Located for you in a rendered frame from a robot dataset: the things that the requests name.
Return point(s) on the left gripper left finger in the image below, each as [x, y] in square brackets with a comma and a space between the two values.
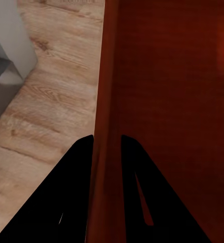
[57, 210]

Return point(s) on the storage box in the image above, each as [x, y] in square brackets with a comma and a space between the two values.
[161, 82]

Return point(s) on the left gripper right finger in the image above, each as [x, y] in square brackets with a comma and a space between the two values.
[173, 223]

